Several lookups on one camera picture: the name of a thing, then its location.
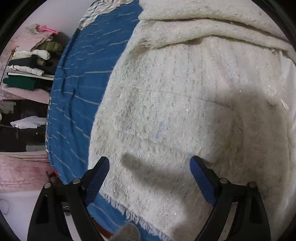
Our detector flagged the pink floral cloth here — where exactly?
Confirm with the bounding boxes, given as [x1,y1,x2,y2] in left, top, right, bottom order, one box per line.
[0,151,54,192]

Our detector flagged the white fuzzy knit sweater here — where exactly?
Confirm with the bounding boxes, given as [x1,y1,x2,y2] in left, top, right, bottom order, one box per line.
[88,1,295,240]

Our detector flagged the blue striped plaid bedspread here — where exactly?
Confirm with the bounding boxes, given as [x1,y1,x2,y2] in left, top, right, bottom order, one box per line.
[45,0,172,241]

